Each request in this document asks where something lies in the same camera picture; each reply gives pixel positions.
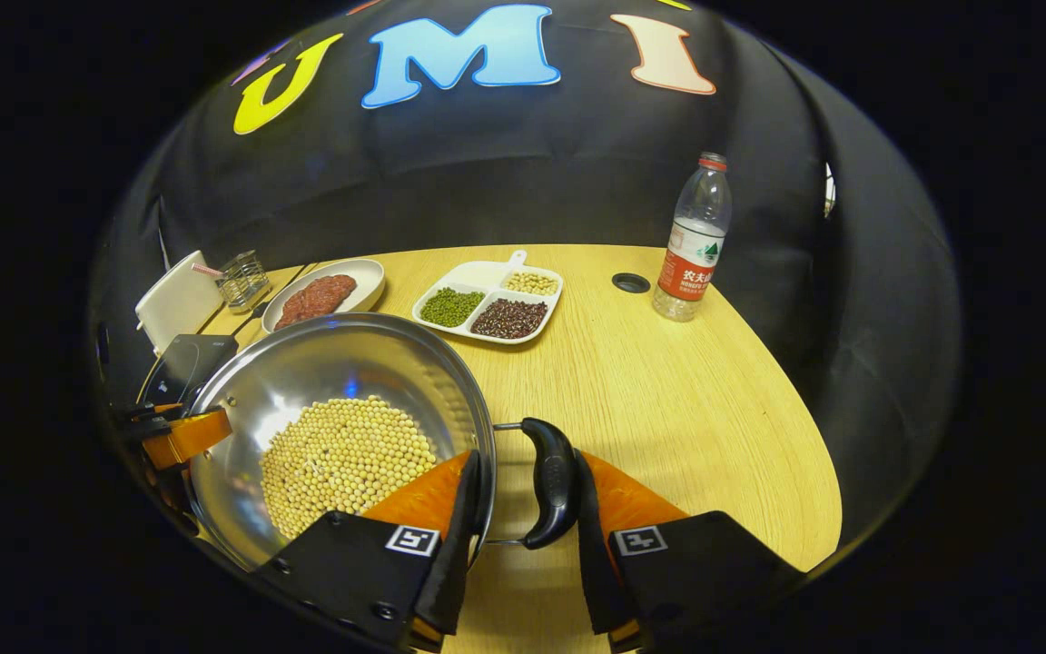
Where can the raw red meat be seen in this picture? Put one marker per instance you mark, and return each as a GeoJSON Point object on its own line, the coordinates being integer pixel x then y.
{"type": "Point", "coordinates": [316, 298]}

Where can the pink straw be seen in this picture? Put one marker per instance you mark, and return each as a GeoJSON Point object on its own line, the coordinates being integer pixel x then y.
{"type": "Point", "coordinates": [207, 271]}

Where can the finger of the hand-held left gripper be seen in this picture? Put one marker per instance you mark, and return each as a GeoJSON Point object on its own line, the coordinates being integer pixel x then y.
{"type": "Point", "coordinates": [187, 438]}

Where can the black induction cooktop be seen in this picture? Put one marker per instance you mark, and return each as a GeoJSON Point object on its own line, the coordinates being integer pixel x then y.
{"type": "Point", "coordinates": [196, 363]}

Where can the pile of green beans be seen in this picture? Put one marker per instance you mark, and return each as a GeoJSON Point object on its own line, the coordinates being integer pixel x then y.
{"type": "Point", "coordinates": [451, 307]}

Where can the pile of pale beans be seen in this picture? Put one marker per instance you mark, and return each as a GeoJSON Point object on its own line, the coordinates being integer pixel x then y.
{"type": "Point", "coordinates": [532, 282]}

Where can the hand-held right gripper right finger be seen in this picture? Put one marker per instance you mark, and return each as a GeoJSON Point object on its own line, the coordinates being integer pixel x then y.
{"type": "Point", "coordinates": [591, 572]}

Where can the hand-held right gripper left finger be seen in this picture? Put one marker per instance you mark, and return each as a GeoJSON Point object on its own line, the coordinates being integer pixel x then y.
{"type": "Point", "coordinates": [459, 563]}

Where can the white divided dish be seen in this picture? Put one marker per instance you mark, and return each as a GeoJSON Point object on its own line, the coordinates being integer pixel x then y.
{"type": "Point", "coordinates": [478, 275]}

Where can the pile of dark red beans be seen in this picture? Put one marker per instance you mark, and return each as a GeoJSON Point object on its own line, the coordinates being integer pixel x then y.
{"type": "Point", "coordinates": [509, 319]}

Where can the white toaster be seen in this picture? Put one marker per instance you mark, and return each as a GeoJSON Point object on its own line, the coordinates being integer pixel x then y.
{"type": "Point", "coordinates": [178, 304]}

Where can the clear water bottle red label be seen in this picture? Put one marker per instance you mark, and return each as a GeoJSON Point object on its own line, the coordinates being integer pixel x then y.
{"type": "Point", "coordinates": [694, 245]}

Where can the white oval plate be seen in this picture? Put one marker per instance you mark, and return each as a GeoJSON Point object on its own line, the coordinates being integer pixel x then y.
{"type": "Point", "coordinates": [364, 286]}

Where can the pile of soybeans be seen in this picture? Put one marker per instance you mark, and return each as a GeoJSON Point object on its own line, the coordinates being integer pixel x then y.
{"type": "Point", "coordinates": [341, 463]}

